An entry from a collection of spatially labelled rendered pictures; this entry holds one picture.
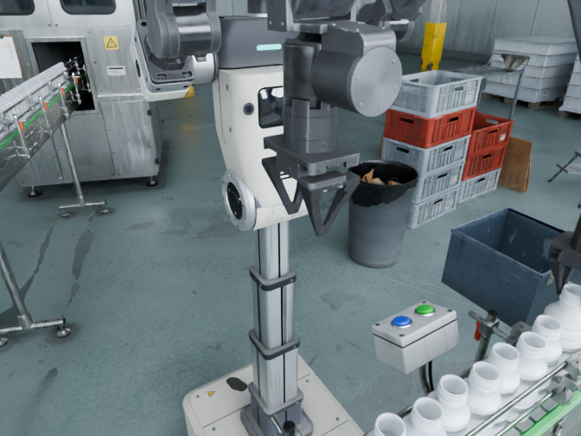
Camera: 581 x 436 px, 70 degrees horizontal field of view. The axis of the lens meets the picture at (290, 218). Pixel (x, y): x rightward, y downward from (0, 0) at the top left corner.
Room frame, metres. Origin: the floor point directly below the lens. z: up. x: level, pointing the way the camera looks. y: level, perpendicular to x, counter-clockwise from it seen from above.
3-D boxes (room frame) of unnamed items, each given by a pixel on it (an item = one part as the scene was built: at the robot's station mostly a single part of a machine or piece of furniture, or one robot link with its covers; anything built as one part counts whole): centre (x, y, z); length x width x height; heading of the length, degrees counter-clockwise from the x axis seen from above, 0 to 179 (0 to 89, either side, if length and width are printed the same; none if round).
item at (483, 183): (3.65, -1.62, 0.11); 0.61 x 0.41 x 0.22; 124
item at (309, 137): (0.44, -0.02, 1.51); 0.10 x 0.07 x 0.07; 32
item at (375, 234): (2.50, -0.59, 0.32); 0.45 x 0.45 x 0.64
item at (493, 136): (3.65, -1.63, 0.55); 0.61 x 0.41 x 0.22; 124
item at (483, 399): (0.42, -0.28, 1.08); 0.06 x 0.06 x 0.17
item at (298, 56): (0.44, -0.02, 1.57); 0.07 x 0.06 x 0.07; 32
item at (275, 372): (0.98, 0.05, 0.49); 0.13 x 0.13 x 0.40; 31
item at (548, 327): (0.52, -0.42, 1.09); 0.06 x 0.06 x 0.17
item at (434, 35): (10.51, -3.34, 0.55); 0.40 x 0.40 x 1.10; 32
